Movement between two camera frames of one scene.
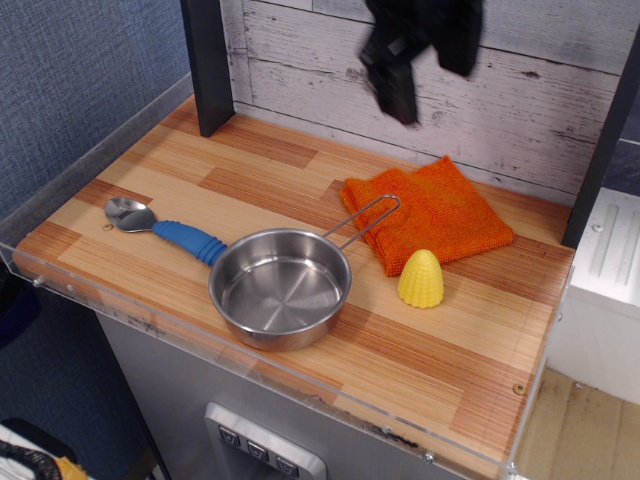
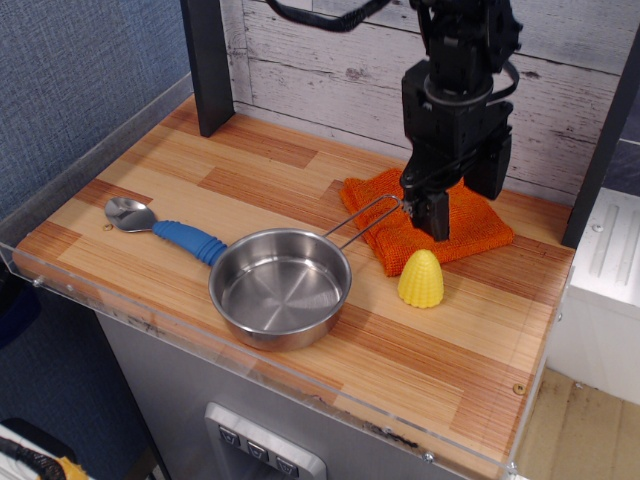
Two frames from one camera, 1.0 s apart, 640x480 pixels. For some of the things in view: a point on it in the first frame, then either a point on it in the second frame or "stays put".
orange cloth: (435, 208) stays put
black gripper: (453, 27) to (448, 119)
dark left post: (205, 33) stays put
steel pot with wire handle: (285, 290) stays put
